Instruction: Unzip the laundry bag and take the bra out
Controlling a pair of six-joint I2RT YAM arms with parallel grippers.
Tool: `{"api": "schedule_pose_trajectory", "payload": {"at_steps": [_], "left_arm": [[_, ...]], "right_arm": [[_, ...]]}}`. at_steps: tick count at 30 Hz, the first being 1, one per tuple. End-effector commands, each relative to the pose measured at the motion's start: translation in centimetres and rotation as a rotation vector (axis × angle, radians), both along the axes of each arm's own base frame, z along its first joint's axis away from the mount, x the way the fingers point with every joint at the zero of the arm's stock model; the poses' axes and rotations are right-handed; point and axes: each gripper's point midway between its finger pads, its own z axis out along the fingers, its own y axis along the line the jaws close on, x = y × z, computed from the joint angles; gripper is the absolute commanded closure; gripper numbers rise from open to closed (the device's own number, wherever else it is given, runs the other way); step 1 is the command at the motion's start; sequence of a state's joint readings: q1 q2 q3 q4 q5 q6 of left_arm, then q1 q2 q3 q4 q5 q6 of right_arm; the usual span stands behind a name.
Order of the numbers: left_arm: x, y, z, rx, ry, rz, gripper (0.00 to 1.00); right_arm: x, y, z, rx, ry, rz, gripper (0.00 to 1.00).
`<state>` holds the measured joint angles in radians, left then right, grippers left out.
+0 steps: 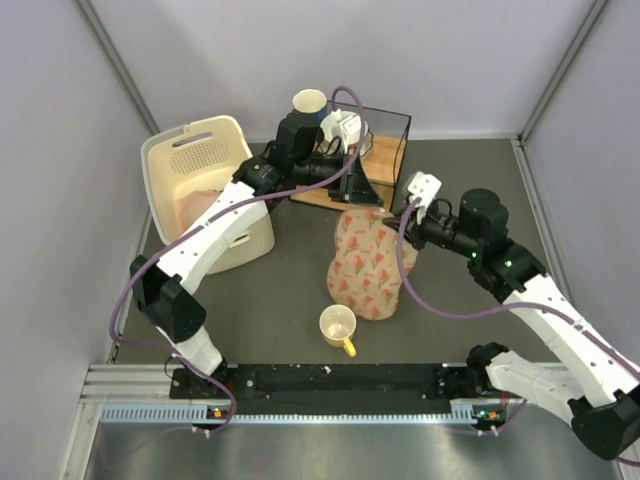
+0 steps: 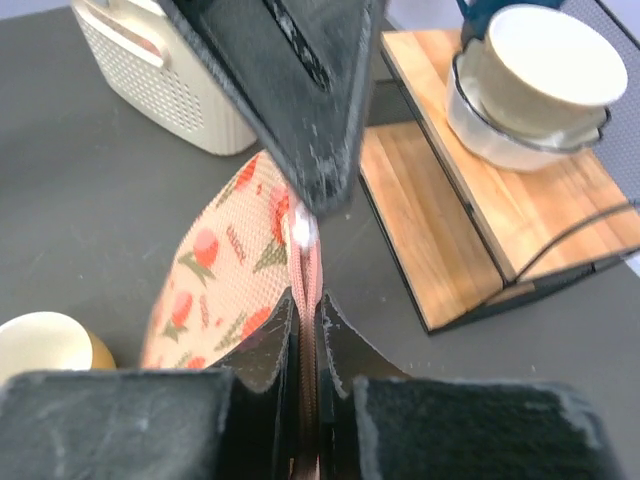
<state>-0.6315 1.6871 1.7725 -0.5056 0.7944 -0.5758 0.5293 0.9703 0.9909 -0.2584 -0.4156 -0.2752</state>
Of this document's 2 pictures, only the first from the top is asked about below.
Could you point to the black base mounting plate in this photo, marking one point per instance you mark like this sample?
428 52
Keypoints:
433 381

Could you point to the grey slotted cable duct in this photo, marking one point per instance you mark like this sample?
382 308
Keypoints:
205 412

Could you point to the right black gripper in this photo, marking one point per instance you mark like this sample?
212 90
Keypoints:
414 231

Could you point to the black wire wooden shelf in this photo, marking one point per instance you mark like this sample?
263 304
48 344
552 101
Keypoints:
382 165

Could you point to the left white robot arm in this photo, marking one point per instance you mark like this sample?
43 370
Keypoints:
306 154

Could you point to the blue ceramic mug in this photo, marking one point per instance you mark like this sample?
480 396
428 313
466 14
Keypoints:
311 102

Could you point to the white scalloped plate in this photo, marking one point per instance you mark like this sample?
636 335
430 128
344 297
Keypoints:
369 142

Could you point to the floral bra laundry bag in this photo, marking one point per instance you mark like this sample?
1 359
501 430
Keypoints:
364 273

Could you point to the pink bra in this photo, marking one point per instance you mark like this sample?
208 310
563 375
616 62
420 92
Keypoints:
193 205

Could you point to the yellow ceramic mug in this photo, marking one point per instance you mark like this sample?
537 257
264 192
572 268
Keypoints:
338 325

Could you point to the white ceramic bowl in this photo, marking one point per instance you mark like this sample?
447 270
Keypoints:
367 131

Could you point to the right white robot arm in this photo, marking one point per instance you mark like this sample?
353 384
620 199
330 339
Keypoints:
596 393

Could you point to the cream plastic laundry basket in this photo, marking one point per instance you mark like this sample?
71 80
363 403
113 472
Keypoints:
202 155

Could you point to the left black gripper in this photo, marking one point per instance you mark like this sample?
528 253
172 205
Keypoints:
354 187

